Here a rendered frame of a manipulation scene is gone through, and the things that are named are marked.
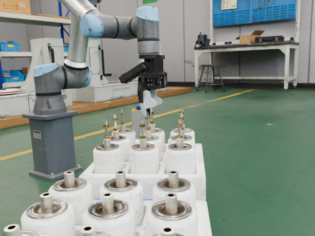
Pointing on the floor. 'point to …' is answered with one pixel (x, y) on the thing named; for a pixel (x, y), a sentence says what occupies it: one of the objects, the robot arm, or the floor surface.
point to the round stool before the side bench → (213, 77)
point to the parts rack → (34, 20)
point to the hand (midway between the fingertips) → (145, 112)
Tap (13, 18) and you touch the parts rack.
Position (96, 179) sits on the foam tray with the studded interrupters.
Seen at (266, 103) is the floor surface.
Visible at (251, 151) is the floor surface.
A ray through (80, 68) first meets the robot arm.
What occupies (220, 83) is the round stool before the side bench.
